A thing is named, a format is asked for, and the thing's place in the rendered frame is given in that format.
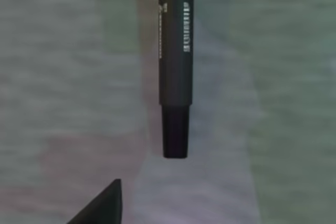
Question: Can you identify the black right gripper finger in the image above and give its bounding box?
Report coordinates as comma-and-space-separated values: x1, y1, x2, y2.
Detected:
66, 178, 123, 224

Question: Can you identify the black marker pen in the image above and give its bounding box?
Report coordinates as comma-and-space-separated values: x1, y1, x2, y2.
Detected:
158, 0, 195, 159

